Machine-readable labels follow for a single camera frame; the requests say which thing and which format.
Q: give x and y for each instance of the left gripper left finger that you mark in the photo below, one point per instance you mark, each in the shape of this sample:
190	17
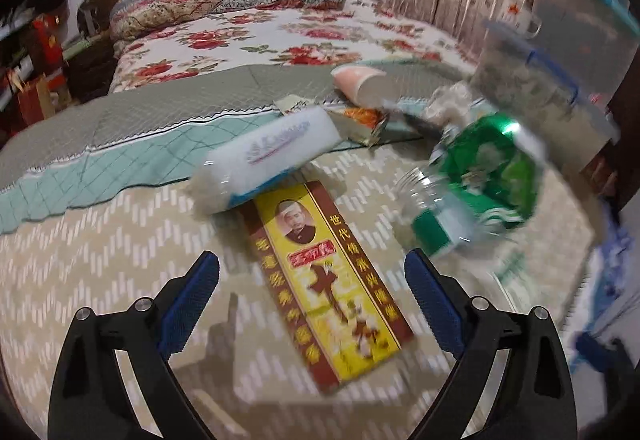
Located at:
88	398

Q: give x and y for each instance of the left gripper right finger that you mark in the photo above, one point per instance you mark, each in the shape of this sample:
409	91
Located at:
535	398

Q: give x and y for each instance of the green plastic bottle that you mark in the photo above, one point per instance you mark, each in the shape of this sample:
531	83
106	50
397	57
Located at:
482	186

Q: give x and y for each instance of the white tissue pack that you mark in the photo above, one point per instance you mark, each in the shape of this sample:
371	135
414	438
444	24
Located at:
235	172

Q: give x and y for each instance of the white paper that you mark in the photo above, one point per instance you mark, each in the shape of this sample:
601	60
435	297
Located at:
450	105

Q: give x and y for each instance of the blue crumpled clothing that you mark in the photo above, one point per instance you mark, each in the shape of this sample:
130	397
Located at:
610	292

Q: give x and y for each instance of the beige chevron blanket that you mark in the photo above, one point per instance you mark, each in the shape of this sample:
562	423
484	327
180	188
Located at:
239	367

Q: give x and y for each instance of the yellow red flat box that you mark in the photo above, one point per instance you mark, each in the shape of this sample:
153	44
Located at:
341	317

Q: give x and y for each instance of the orange foil snack wrapper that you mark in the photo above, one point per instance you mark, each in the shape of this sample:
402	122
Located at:
360	125

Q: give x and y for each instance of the upper clear storage box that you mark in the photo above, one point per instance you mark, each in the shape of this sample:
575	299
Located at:
595	41

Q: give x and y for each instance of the white star mug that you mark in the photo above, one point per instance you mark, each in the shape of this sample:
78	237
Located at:
520	19

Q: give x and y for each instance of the cluttered storage shelf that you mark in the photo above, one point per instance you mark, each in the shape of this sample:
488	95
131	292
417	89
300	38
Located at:
33	83

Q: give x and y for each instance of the floral bed sheet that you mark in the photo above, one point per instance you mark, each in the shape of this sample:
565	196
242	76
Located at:
362	30

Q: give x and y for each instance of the clear bin blue handle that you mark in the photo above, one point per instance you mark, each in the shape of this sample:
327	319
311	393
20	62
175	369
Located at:
525	83

